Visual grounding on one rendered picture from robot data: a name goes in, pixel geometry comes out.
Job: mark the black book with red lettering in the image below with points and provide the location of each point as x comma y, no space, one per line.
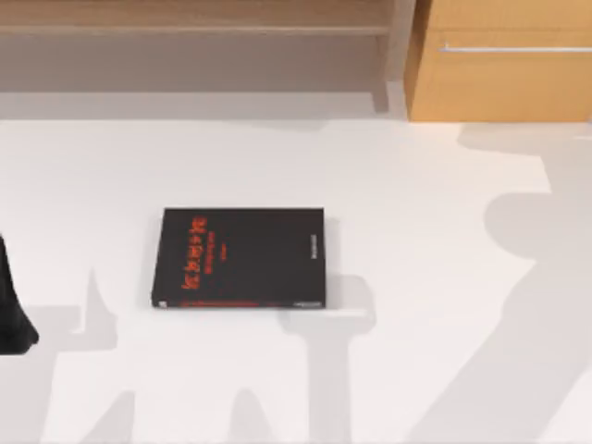
259,259

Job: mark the open wooden shelf unit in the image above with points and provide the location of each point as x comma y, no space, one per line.
194,46

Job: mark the wooden cupboard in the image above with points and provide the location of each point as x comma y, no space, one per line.
499,99

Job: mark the wooden drawer front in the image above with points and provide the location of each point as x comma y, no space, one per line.
509,65

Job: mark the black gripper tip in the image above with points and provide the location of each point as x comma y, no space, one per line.
10,314

